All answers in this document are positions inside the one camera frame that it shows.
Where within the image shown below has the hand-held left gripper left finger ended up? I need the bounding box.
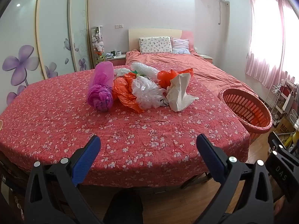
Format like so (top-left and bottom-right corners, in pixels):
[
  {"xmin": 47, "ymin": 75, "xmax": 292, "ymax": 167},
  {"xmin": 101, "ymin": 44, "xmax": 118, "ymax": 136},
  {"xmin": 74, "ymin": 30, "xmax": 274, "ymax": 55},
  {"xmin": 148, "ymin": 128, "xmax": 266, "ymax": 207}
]
[{"xmin": 24, "ymin": 135, "xmax": 101, "ymax": 224}]

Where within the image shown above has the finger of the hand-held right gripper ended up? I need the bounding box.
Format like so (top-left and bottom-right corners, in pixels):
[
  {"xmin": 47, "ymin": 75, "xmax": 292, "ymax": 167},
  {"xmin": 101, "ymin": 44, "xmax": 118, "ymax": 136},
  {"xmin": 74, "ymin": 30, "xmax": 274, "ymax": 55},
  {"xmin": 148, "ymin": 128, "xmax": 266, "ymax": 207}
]
[{"xmin": 267, "ymin": 133, "xmax": 290, "ymax": 154}]

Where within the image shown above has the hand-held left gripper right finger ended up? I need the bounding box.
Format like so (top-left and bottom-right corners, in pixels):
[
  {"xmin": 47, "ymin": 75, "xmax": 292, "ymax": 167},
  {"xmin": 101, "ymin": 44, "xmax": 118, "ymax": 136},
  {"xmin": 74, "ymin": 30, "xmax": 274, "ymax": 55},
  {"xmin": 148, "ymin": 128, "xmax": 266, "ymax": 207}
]
[{"xmin": 196, "ymin": 134, "xmax": 274, "ymax": 224}]

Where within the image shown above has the orange plastic laundry basket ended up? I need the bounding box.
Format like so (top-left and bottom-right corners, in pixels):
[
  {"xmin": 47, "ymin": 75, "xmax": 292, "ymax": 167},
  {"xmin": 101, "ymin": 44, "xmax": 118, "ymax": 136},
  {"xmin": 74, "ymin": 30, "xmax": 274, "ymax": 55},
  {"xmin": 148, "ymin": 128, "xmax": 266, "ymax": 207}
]
[{"xmin": 219, "ymin": 88, "xmax": 273, "ymax": 140}]

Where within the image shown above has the large orange plastic bag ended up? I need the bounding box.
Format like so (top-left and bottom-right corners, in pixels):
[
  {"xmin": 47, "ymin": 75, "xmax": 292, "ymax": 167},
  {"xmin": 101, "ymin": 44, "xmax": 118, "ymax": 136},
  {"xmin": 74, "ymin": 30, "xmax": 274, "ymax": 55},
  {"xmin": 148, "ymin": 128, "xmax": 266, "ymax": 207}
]
[{"xmin": 113, "ymin": 72, "xmax": 145, "ymax": 113}]

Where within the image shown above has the person's right hand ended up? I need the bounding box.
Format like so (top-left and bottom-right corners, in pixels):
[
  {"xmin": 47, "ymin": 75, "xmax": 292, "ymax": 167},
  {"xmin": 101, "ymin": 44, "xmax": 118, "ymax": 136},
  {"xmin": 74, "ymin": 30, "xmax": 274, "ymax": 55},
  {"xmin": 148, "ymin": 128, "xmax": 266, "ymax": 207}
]
[{"xmin": 273, "ymin": 202, "xmax": 286, "ymax": 218}]

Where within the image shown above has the cardboard box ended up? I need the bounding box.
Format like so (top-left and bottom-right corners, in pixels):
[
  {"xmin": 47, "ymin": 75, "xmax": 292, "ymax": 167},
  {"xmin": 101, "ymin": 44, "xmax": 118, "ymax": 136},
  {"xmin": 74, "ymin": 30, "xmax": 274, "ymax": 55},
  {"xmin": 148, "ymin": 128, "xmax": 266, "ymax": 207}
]
[{"xmin": 276, "ymin": 117, "xmax": 295, "ymax": 134}]

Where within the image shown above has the red floral blanket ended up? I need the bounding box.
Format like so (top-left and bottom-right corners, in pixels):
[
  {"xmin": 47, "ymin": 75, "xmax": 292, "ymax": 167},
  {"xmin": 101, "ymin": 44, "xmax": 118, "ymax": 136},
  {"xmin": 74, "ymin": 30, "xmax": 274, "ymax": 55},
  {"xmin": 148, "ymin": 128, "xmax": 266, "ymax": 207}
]
[{"xmin": 0, "ymin": 69, "xmax": 251, "ymax": 188}]

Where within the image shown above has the person's dark trouser leg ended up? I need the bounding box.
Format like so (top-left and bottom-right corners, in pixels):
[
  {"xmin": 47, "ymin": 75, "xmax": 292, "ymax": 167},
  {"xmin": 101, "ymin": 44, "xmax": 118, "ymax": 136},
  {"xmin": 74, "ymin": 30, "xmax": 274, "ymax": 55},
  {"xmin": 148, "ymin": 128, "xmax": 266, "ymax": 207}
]
[{"xmin": 109, "ymin": 189, "xmax": 143, "ymax": 224}]

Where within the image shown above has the purple plastic bag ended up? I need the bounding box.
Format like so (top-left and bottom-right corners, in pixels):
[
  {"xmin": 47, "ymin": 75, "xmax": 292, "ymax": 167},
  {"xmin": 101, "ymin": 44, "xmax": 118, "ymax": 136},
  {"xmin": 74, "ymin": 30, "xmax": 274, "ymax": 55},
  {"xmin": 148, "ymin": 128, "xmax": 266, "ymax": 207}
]
[{"xmin": 87, "ymin": 61, "xmax": 114, "ymax": 112}]

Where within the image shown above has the cream plastic bag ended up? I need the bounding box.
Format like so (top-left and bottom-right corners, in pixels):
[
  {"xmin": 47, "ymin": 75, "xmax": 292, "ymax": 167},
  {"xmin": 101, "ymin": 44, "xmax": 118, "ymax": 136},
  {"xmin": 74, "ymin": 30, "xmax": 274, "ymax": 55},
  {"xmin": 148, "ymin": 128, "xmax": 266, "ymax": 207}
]
[{"xmin": 166, "ymin": 73, "xmax": 199, "ymax": 112}]

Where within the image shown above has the crinkled white translucent bag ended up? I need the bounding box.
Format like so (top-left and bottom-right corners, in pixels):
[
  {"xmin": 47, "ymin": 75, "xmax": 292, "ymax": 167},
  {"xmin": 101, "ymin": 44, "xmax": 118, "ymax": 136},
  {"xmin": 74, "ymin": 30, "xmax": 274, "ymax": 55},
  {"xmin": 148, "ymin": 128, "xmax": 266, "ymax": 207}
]
[{"xmin": 131, "ymin": 77, "xmax": 167, "ymax": 110}]

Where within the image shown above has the small red-orange plastic bag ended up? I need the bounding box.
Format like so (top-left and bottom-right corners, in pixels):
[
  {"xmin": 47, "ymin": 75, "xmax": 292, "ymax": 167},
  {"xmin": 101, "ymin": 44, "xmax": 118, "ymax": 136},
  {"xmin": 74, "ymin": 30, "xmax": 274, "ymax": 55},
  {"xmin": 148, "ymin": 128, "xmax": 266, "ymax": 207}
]
[{"xmin": 157, "ymin": 68, "xmax": 194, "ymax": 90}]

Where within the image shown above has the thin clear plastic bag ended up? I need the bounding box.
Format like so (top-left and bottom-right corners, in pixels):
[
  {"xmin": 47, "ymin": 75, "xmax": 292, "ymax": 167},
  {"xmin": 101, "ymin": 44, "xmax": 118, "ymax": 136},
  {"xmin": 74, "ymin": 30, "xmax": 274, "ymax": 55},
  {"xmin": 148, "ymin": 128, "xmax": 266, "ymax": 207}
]
[{"xmin": 114, "ymin": 68, "xmax": 131, "ymax": 77}]

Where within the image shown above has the pink duvet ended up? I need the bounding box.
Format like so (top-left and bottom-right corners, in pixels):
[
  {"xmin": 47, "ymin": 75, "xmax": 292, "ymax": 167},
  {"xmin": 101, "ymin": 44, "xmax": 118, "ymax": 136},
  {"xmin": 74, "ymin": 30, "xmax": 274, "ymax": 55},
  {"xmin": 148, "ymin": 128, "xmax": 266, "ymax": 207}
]
[{"xmin": 125, "ymin": 50, "xmax": 260, "ymax": 98}]

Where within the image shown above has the pink and white nightstand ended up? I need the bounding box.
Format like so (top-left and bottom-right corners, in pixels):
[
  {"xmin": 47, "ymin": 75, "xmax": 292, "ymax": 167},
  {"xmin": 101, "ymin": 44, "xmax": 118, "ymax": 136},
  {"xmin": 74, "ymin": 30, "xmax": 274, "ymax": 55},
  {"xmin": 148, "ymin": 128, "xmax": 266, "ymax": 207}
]
[
  {"xmin": 198, "ymin": 54, "xmax": 213, "ymax": 63},
  {"xmin": 103, "ymin": 54, "xmax": 127, "ymax": 67}
]

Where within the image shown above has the pink curtain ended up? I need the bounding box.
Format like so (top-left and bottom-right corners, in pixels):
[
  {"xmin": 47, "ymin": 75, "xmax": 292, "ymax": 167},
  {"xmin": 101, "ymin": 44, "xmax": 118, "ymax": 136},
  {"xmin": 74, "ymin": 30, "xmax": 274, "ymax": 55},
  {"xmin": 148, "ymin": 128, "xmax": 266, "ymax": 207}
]
[{"xmin": 244, "ymin": 0, "xmax": 299, "ymax": 89}]

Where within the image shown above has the bubble wrap sheet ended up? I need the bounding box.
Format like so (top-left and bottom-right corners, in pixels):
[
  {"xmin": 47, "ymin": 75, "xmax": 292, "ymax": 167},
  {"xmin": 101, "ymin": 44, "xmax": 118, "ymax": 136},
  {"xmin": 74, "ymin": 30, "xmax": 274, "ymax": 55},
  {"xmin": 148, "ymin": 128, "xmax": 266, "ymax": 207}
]
[{"xmin": 131, "ymin": 62, "xmax": 159, "ymax": 80}]

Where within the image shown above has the clear plush toy display tube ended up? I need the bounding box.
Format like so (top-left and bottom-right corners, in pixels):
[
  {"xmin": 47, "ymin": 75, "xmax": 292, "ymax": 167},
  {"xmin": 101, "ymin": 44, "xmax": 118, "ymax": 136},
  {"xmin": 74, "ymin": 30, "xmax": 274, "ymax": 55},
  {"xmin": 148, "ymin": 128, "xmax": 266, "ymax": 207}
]
[{"xmin": 91, "ymin": 26, "xmax": 105, "ymax": 66}]

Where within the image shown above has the striped pink pillow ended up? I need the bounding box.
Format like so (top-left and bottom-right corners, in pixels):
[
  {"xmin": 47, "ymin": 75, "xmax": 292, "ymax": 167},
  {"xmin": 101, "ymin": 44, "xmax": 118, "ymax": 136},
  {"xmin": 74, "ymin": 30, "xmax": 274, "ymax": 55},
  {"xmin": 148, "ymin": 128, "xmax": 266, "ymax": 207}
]
[{"xmin": 171, "ymin": 37, "xmax": 191, "ymax": 55}]

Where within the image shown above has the floral white pillow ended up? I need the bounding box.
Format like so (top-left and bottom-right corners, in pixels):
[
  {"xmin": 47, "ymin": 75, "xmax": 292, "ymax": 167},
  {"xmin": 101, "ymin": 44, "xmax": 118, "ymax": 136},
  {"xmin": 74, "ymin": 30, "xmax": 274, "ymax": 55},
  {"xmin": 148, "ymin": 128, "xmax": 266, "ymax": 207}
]
[{"xmin": 139, "ymin": 37, "xmax": 173, "ymax": 55}]

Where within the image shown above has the flower print sliding wardrobe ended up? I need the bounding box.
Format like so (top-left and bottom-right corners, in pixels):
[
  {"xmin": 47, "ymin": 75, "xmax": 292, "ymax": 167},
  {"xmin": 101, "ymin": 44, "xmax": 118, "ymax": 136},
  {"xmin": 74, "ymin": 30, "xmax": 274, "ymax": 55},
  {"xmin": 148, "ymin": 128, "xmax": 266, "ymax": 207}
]
[{"xmin": 0, "ymin": 0, "xmax": 90, "ymax": 104}]

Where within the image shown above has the beige and pink headboard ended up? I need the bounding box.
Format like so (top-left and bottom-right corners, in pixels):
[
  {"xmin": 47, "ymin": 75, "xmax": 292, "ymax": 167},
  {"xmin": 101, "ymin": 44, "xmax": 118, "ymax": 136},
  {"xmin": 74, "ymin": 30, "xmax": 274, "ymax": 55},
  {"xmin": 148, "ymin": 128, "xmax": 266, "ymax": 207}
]
[{"xmin": 128, "ymin": 28, "xmax": 194, "ymax": 52}]

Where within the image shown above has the wooden bed frame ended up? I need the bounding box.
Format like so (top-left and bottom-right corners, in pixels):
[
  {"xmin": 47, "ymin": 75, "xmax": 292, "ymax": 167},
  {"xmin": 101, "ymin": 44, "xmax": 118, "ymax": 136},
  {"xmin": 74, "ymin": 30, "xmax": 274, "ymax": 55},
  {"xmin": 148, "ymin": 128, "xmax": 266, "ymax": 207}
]
[{"xmin": 131, "ymin": 171, "xmax": 212, "ymax": 192}]

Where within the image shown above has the white wire rack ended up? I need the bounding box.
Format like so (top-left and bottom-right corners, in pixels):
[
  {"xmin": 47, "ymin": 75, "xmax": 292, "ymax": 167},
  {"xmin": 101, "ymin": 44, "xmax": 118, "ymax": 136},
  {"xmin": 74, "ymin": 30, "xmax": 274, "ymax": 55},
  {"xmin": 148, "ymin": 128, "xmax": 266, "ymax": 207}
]
[{"xmin": 266, "ymin": 78, "xmax": 299, "ymax": 122}]

